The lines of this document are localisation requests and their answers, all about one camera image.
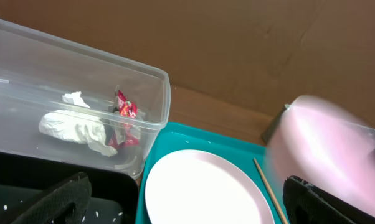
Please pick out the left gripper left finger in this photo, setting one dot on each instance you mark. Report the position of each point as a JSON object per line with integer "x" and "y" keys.
{"x": 65, "y": 202}

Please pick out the large white plate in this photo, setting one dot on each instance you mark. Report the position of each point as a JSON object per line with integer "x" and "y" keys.
{"x": 193, "y": 187}

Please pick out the teal serving tray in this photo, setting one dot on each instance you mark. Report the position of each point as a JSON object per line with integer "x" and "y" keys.
{"x": 176, "y": 136}

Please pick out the black plastic tray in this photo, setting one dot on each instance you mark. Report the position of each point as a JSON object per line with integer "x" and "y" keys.
{"x": 26, "y": 175}

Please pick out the clear plastic bin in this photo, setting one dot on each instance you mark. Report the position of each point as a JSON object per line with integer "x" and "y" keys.
{"x": 40, "y": 73}

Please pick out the grey dishwasher rack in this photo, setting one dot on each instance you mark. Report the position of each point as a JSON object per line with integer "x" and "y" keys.
{"x": 270, "y": 129}

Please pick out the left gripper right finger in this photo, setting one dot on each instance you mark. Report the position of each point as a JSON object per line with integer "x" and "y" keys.
{"x": 307, "y": 204}

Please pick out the white napkin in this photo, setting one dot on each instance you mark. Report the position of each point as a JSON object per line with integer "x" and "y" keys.
{"x": 73, "y": 126}

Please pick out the left wooden chopstick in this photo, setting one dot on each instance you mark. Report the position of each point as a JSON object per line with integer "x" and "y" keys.
{"x": 272, "y": 196}

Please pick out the red foil snack wrapper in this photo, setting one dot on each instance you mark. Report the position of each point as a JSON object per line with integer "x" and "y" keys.
{"x": 123, "y": 135}

